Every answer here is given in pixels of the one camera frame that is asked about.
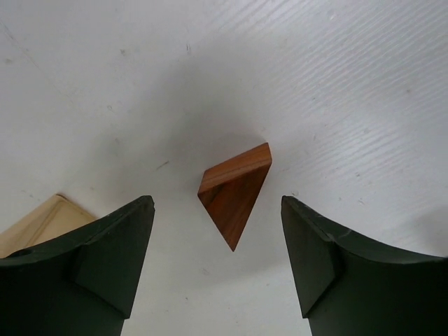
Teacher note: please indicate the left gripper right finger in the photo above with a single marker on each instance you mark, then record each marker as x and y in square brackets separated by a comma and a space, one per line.
[350, 284]

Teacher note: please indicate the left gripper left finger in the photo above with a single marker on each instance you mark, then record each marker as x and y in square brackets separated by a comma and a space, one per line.
[83, 282]

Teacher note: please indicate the amber transparent plastic box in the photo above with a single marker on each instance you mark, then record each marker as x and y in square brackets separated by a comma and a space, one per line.
[56, 216]

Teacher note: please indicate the reddish wooden triangle block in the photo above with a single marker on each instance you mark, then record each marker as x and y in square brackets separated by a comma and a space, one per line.
[228, 191]

